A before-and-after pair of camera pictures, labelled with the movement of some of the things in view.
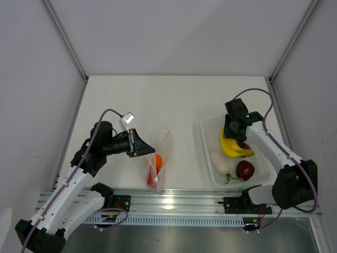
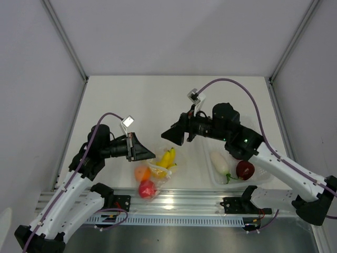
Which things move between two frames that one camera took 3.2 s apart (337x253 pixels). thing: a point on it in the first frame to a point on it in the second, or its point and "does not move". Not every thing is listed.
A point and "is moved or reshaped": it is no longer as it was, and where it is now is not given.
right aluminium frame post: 293,40 does not move
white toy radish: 221,165 does not move
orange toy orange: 157,161 to 142,173
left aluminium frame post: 47,6 does not move
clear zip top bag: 161,139 to 158,176
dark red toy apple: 245,170 does not move
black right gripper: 227,133 to 186,124
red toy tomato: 150,181 to 146,188
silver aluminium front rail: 178,203 does not move
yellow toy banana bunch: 231,149 is moved or reshaped
